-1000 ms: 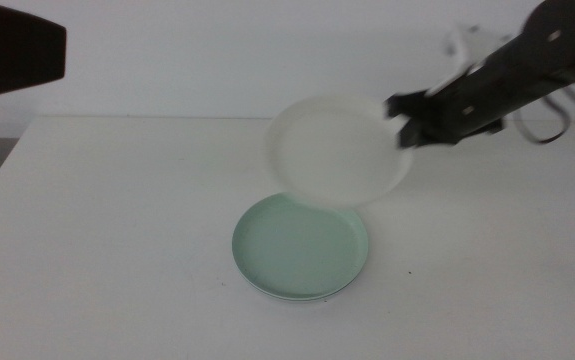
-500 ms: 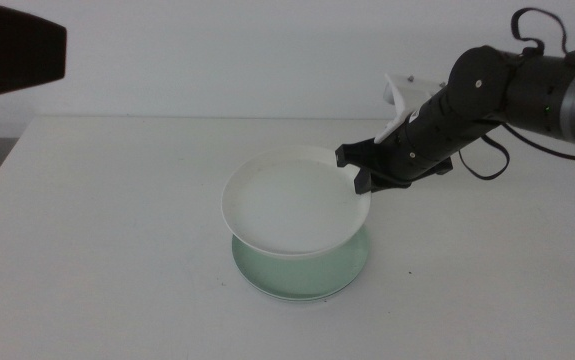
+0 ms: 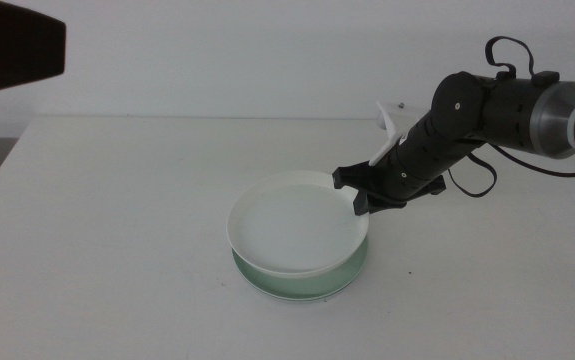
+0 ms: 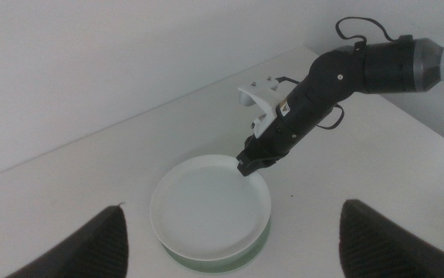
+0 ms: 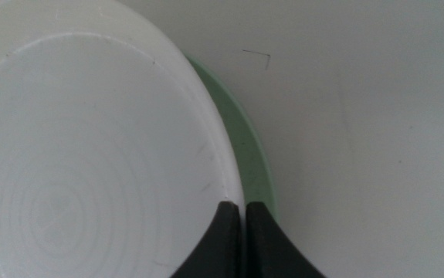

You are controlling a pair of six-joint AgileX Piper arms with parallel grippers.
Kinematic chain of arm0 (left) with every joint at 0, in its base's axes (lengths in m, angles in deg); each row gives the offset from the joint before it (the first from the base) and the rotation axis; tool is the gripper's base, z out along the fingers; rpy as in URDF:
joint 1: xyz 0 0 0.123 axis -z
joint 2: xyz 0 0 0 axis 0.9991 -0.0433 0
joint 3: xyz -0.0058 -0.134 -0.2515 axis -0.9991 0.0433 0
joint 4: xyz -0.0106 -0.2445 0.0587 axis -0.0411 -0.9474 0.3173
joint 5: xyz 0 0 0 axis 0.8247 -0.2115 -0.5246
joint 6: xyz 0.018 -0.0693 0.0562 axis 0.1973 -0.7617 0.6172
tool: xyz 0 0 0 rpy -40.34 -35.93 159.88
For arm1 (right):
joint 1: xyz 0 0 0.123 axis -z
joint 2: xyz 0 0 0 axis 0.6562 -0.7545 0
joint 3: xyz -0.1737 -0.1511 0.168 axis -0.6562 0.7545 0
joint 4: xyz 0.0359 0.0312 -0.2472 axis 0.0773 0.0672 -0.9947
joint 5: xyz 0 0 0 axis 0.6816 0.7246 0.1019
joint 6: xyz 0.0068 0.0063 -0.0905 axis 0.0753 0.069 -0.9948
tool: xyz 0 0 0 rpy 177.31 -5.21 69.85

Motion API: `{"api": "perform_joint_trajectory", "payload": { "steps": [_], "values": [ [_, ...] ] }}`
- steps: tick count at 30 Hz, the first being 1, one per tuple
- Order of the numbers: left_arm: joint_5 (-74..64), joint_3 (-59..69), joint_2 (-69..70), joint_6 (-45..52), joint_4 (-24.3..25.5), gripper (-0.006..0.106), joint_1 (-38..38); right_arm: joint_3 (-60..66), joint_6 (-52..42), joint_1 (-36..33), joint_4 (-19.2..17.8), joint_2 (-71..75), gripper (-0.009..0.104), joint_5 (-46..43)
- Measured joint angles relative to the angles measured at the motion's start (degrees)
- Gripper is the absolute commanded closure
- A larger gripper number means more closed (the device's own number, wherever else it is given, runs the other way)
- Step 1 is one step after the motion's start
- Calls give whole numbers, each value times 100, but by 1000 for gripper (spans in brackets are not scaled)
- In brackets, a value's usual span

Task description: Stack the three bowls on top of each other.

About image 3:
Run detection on white shallow bowl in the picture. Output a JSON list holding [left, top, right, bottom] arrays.
[[225, 170, 371, 280]]

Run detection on mint green shallow bowl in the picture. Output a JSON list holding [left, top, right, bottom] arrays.
[[231, 237, 370, 302]]

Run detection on black right arm cable loop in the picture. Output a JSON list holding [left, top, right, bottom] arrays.
[[483, 35, 537, 79]]

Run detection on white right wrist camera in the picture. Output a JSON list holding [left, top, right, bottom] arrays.
[[368, 99, 409, 168]]

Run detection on black right camera cable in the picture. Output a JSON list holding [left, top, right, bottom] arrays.
[[446, 141, 575, 199]]

